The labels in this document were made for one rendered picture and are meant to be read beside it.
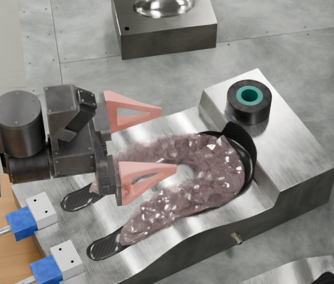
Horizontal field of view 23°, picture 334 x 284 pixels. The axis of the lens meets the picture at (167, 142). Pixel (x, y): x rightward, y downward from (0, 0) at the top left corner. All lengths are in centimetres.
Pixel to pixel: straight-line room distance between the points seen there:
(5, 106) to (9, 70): 188
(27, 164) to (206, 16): 78
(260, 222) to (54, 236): 35
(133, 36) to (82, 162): 69
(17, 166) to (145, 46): 73
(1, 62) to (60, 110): 193
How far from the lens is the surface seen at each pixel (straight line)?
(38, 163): 102
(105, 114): 104
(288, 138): 144
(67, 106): 96
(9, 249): 146
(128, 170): 99
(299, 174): 140
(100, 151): 101
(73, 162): 101
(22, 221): 140
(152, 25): 168
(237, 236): 139
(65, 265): 133
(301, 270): 127
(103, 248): 138
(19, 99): 98
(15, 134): 96
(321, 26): 181
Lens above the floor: 202
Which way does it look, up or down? 51 degrees down
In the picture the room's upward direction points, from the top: straight up
